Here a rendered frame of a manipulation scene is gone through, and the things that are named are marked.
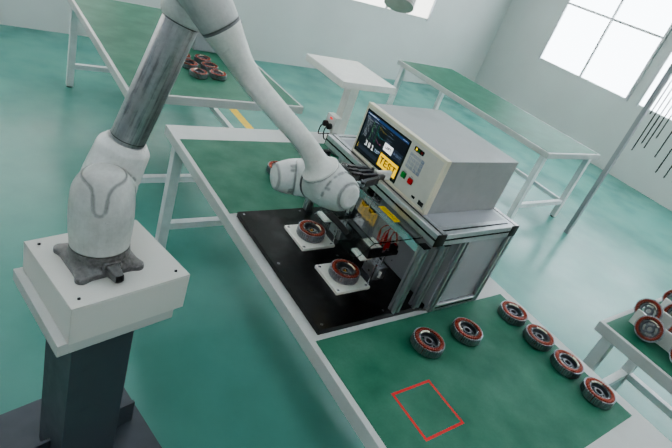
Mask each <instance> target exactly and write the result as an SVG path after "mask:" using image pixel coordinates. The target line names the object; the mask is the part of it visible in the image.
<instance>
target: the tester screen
mask: <svg viewBox="0 0 672 448"><path fill-rule="evenodd" d="M365 139H367V140H368V141H369V142H370V143H372V144H373V145H374V146H375V147H374V150H373V152H372V151H371V150H370V149H368V148H367V147H366V146H365V145H364V141H365ZM358 142H359V143H360V144H361V145H363V146H364V147H365V148H366V149H367V150H368V151H369V152H371V153H372V154H373V155H374V156H375V157H376V161H374V160H373V159H372V158H370V157H369V156H368V155H367V154H366V153H365V152H364V151H363V150H361V149H360V148H359V147H358V146H357V144H358ZM358 142H357V144H356V148H357V149H358V150H359V151H360V152H361V153H363V154H364V155H365V156H366V157H367V158H368V159H369V160H370V161H372V162H373V163H374V164H375V165H376V166H377V167H378V168H379V169H381V168H380V167H379V166H378V165H377V161H378V159H379V156H380V154H381V152H382V153H383V154H384V155H385V156H386V157H388V158H389V159H390V160H391V161H392V162H393V163H395V164H396V165H397V166H398V167H399V166H400V164H401V162H402V160H401V162H400V164H399V163H398V162H397V161H396V160H395V159H393V158H392V157H391V156H390V155H389V154H388V153H386V152H385V151H384V150H383V147H384V144H385V142H386V143H387V144H389V145H390V146H391V147H392V148H394V149H395V150H396V151H397V152H398V153H400V154H401V155H402V156H403V157H404V155H405V152H406V150H407V148H408V145H409V143H410V142H408V141H407V140H406V139H405V138H403V137H402V136H401V135H400V134H398V133H397V132H396V131H394V130H393V129H392V128H391V127H389V126H388V125H387V124H385V123H384V122H383V121H382V120H380V119H379V118H378V117H377V116H375V115H374V114H373V113H371V112H370V111H369V112H368V115H367V118H366V120H365V123H364V126H363V128H362V131H361V134H360V136H359V139H358ZM381 170H382V169H381Z"/></svg>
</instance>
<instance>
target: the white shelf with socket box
mask: <svg viewBox="0 0 672 448"><path fill-rule="evenodd" d="M305 60H306V61H308V62H309V63H310V64H311V65H313V66H314V67H315V68H317V69H318V70H319V71H320V72H322V73H323V74H324V75H326V76H327V77H328V78H329V79H331V80H332V81H333V82H335V83H336V84H337V85H338V86H340V87H341V88H343V89H344V92H343V95H342V97H341V100H340V103H339V106H338V109H337V112H336V113H334V112H328V115H327V118H326V120H323V122H322V124H321V125H320V127H321V126H322V125H323V126H325V128H324V130H323V133H319V130H320V127H319V129H318V134H323V139H324V140H326V139H325V138H324V134H342V135H344V132H345V129H346V127H347V124H348V121H349V118H350V115H351V113H352V110H353V107H354V104H355V101H356V99H357V96H358V93H359V90H361V91H369V92H378V93H386V94H395V92H396V90H397V88H396V87H394V86H393V85H391V84H390V83H388V82H387V81H385V80H384V79H382V78H381V77H380V76H378V75H377V74H375V73H374V72H372V71H371V70H369V69H368V68H366V67H365V66H364V65H362V64H361V63H359V62H358V61H351V60H345V59H339V58H333V57H326V56H320V55H314V54H308V53H307V54H306V58H305ZM326 128H327V129H328V130H329V131H330V133H324V131H325V129H326Z"/></svg>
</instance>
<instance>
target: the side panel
mask: <svg viewBox="0 0 672 448"><path fill-rule="evenodd" d="M512 238H513V236H509V237H500V238H493V239H486V240H479V241H472V242H465V243H462V244H461V246H460V248H459V250H458V252H457V254H456V256H455V257H454V259H453V261H452V263H451V265H450V267H449V269H448V271H447V272H446V274H445V276H444V278H443V280H442V282H441V284H440V286H439V287H438V289H437V291H436V293H435V295H434V297H433V299H432V300H431V302H430V304H429V306H428V307H426V306H425V305H424V307H423V308H424V309H427V310H426V311H427V312H430V311H435V310H439V309H443V308H447V307H451V306H455V305H459V304H463V303H467V302H471V301H473V300H476V299H477V298H478V296H479V294H480V292H481V291H482V289H483V287H484V286H485V284H486V282H487V281H488V279H489V277H490V275H491V274H492V272H493V270H494V269H495V267H496V265H497V264H498V262H499V260H500V258H501V257H502V255H503V253H504V252H505V250H506V248H507V247H508V245H509V243H510V241H511V240H512Z"/></svg>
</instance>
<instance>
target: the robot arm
mask: <svg viewBox="0 0 672 448"><path fill-rule="evenodd" d="M160 5H161V11H162V12H163V13H162V15H161V17H160V20H159V22H158V24H157V26H156V29H155V31H154V33H153V35H152V38H151V40H150V42H149V44H148V47H147V49H146V51H145V54H144V56H143V58H142V60H141V63H140V65H139V67H138V69H137V72H136V74H135V76H134V78H133V81H132V83H131V85H130V87H129V90H128V92H127V94H126V97H125V99H124V101H123V103H122V106H121V108H120V110H119V112H118V115H117V117H116V119H115V121H114V124H113V126H112V128H111V129H110V130H107V131H104V132H102V133H100V134H99V135H98V136H97V138H96V139H95V141H94V143H93V145H92V147H91V149H90V151H89V153H88V155H87V157H86V159H85V161H84V163H83V165H82V168H81V170H80V172H79V173H78V174H77V175H76V176H75V178H74V180H73V181H72V183H71V186H70V191H69V198H68V210H67V230H68V243H59V244H56V245H54V246H53V252H54V253H55V254H57V255H58V256H59V257H60V258H61V259H62V261H63V262H64V264H65V265H66V267H67V268H68V269H69V271H70V272H71V274H72V275H73V277H74V283H75V284H77V285H85V284H87V283H89V282H91V281H94V280H98V279H102V278H106V277H108V278H109V279H110V280H112V281H113V282H114V283H117V284H118V283H121V282H122V281H124V274H123V273H126V272H130V271H140V270H142V269H143V268H144V262H143V261H142V260H140V259H139V258H137V257H136V256H135V254H134V253H133V252H132V251H131V247H130V243H131V236H132V232H133V226H134V218H135V206H136V194H137V190H138V186H139V184H140V183H141V180H142V177H143V174H144V172H145V169H146V166H147V164H148V161H149V158H150V153H149V150H148V147H147V145H146V142H147V140H148V138H149V136H150V134H151V132H152V130H153V128H154V125H155V123H156V121H157V119H158V117H159V115H160V113H161V111H162V108H163V106H164V104H165V102H166V100H167V98H168V96H169V94H170V91H171V89H172V87H173V85H174V83H175V81H176V79H177V77H178V74H179V72H180V70H181V68H182V66H183V64H184V62H185V60H186V57H187V55H188V53H189V51H190V49H191V47H192V45H193V43H194V40H195V38H196V36H197V34H198V32H200V33H201V34H202V36H203V37H204V39H205V40H206V41H207V42H208V43H209V45H210V46H211V47H212V48H213V49H214V51H215V52H216V53H217V54H218V56H219V57H220V58H221V60H222V61H223V62H224V63H225V65H226V66H227V67H228V69H229V70H230V72H231V73H232V74H233V76H234V77H235V78H236V80H237V81H238V82H239V84H240V85H241V86H242V88H243V89H244V90H245V91H246V93H247V94H248V95H249V96H250V97H251V99H252V100H253V101H254V102H255V103H256V104H257V105H258V106H259V108H260V109H261V110H262V111H263V112H264V113H265V114H266V115H267V116H268V117H269V118H270V120H271V121H272V122H273V123H274V124H275V125H276V126H277V127H278V128H279V129H280V131H281V132H282V133H283V134H284V135H285V136H286V137H287V138H288V139H289V141H290V142H291V143H292V144H293V145H294V147H295V148H296V149H297V151H298V152H299V154H300V155H301V157H302V158H293V159H285V160H282V161H279V162H276V163H274V164H273V166H272V168H271V171H270V182H271V186H272V188H273V189H274V190H276V191H279V192H282V193H285V194H292V195H294V196H300V197H304V198H307V199H309V200H310V201H312V202H313V203H315V204H317V205H319V206H321V207H323V208H325V209H328V210H332V211H345V210H348V209H349V208H351V207H352V206H353V205H354V204H355V203H356V202H357V200H358V198H359V194H360V189H363V188H365V187H369V186H373V185H377V184H378V182H379V180H390V177H391V175H392V173H393V172H392V171H391V170H375V168H374V167H372V169H369V167H368V166H361V165H354V164H348V163H344V162H342V164H340V163H339V162H338V161H337V159H336V158H334V157H329V156H327V155H326V154H325V152H324V151H323V149H322V148H321V146H320V145H319V143H318V142H317V141H316V139H315V138H314V137H313V135H312V134H311V133H310V132H309V130H308V129H307V128H306V127H305V126H304V124H303V123H302V122H301V121H300V120H299V118H298V117H297V116H296V115H295V114H294V112H293V111H292V110H291V109H290V108H289V106H288V105H287V104H286V103H285V102H284V100H283V99H282V98H281V97H280V96H279V94H278V93H277V92H276V91H275V90H274V88H273V87H272V86H271V85H270V84H269V82H268V81H267V80H266V79H265V77H264V76H263V75H262V73H261V72H260V70H259V68H258V67H257V65H256V63H255V61H254V59H253V57H252V55H251V52H250V49H249V46H248V43H247V40H246V37H245V34H244V31H243V27H242V24H241V20H240V18H239V15H238V13H237V10H236V8H235V5H234V2H233V0H161V3H160Z"/></svg>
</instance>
